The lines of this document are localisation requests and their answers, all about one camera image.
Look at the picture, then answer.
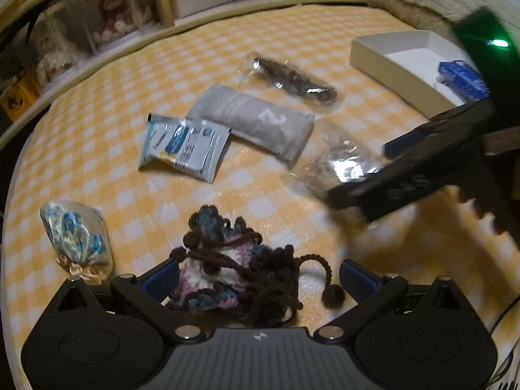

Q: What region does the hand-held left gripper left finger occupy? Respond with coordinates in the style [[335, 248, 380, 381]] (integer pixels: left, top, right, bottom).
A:
[[53, 260, 206, 340]]

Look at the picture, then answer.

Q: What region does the person's right hand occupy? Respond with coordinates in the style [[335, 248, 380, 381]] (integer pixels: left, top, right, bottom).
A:
[[457, 187, 506, 236]]

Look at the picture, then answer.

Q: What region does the yellow checked bed sheet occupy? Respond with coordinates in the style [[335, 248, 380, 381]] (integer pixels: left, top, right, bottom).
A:
[[0, 2, 520, 390]]

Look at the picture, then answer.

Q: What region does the beige fluffy blanket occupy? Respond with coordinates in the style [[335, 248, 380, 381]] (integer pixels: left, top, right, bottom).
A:
[[368, 0, 520, 49]]

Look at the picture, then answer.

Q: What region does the doll in white dress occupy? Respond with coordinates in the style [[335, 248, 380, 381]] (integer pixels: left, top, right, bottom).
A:
[[91, 0, 157, 43]]

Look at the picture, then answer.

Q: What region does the white cardboard box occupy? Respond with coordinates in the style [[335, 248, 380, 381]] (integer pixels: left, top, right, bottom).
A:
[[350, 30, 492, 119]]

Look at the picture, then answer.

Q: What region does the clear bag blue white item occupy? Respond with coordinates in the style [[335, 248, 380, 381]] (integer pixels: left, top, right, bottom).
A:
[[40, 199, 116, 287]]

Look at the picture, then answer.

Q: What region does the blue packet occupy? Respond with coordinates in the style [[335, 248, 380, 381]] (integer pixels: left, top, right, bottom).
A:
[[436, 60, 490, 100]]

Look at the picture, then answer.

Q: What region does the crinkled clear plastic bag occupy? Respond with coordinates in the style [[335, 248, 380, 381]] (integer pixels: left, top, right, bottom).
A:
[[290, 124, 391, 200]]

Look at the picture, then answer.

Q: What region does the grey soft pack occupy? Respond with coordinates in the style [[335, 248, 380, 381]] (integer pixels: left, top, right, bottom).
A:
[[187, 83, 315, 169]]

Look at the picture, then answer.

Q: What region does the wooden headboard shelf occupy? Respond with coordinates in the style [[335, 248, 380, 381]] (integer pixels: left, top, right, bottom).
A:
[[0, 0, 370, 147]]

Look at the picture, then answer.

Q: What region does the black cable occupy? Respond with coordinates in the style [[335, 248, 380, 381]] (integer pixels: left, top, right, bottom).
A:
[[487, 303, 520, 334]]

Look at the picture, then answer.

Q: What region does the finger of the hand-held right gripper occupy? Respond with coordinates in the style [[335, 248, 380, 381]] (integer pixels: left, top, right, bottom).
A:
[[327, 128, 488, 224], [384, 99, 498, 159]]

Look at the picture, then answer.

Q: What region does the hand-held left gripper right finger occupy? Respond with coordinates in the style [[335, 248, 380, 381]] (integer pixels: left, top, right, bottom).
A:
[[313, 259, 468, 340]]

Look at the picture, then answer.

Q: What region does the brown and blue yarn knit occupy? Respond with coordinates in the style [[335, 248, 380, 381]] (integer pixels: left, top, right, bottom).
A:
[[168, 204, 346, 328]]

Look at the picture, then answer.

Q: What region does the clear bag with dark item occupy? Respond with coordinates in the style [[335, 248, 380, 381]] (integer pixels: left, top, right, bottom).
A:
[[240, 52, 338, 108]]

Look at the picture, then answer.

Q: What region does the yellow box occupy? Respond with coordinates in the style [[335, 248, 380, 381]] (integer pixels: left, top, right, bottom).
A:
[[0, 71, 41, 123]]

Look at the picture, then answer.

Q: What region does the blue and white sachet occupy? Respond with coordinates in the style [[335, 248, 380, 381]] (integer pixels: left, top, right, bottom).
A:
[[138, 113, 232, 183]]

